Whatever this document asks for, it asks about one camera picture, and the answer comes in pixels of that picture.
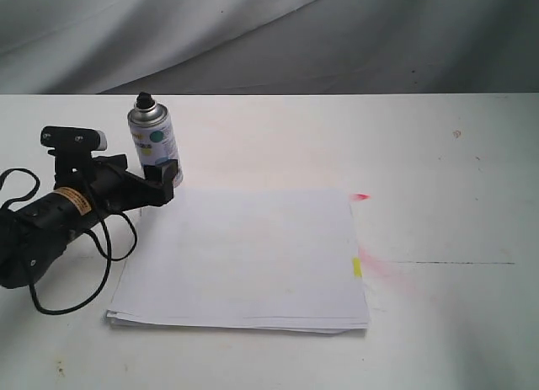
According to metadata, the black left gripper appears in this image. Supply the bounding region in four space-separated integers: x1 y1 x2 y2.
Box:
54 152 179 214

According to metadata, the white dotted spray paint can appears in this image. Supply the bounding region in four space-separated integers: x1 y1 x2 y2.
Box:
127 92 184 187

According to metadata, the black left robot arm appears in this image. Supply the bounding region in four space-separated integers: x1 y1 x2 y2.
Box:
1 150 179 289

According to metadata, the white paper stack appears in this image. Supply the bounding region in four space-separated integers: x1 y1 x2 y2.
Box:
107 189 370 333

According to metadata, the grey backdrop cloth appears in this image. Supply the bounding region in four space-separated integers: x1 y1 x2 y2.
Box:
1 0 538 94

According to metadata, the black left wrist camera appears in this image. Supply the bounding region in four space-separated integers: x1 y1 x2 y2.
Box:
40 126 108 152

